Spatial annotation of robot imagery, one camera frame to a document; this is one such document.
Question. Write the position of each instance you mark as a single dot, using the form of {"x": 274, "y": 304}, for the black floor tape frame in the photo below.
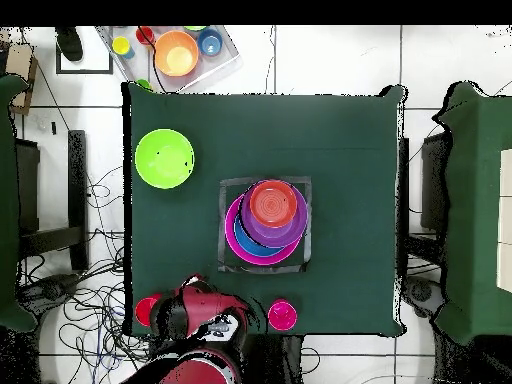
{"x": 84, "y": 72}

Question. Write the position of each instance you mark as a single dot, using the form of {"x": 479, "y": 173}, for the black table leg frame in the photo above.
{"x": 430, "y": 180}
{"x": 76, "y": 180}

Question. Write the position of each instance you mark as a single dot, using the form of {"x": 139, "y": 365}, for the orange ribbed bowl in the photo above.
{"x": 274, "y": 204}

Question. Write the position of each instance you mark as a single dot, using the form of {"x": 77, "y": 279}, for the large blue bowl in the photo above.
{"x": 248, "y": 244}

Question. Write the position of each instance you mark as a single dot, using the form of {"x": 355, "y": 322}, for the pink cup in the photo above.
{"x": 282, "y": 316}

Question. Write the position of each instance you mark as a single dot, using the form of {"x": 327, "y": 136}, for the purple bowl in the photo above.
{"x": 276, "y": 236}

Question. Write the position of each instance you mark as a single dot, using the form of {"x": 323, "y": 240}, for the large green bowl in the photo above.
{"x": 164, "y": 158}

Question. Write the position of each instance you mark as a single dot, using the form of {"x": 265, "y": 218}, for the yellow cup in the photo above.
{"x": 120, "y": 46}

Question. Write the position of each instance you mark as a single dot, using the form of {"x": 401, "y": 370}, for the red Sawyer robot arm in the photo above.
{"x": 200, "y": 308}

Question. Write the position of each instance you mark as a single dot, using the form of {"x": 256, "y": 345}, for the beige box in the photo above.
{"x": 504, "y": 220}

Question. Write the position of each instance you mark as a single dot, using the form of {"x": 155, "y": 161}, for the black floor device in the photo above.
{"x": 420, "y": 292}
{"x": 52, "y": 288}

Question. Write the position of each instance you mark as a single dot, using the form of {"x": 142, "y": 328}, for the large orange bowl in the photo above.
{"x": 176, "y": 54}

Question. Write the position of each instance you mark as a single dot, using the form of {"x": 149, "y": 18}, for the clear plastic tray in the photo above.
{"x": 138, "y": 66}

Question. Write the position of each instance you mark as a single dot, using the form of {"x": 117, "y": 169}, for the large pink bowl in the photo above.
{"x": 230, "y": 236}

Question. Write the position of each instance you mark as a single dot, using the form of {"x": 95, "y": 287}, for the person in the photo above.
{"x": 68, "y": 44}

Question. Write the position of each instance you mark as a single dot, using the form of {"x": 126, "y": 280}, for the blue cup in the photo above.
{"x": 210, "y": 43}

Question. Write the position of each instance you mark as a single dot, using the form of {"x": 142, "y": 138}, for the dark green table cloth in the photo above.
{"x": 260, "y": 116}

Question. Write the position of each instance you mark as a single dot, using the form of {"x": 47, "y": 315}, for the green covered side table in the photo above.
{"x": 476, "y": 200}
{"x": 8, "y": 200}

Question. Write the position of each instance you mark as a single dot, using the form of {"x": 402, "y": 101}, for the green cup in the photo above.
{"x": 144, "y": 84}

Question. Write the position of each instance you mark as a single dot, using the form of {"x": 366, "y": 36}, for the brown cardboard box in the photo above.
{"x": 22, "y": 68}

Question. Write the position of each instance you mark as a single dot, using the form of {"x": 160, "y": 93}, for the red cup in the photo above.
{"x": 144, "y": 36}
{"x": 143, "y": 312}

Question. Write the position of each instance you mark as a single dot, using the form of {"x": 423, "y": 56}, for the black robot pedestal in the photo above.
{"x": 276, "y": 360}

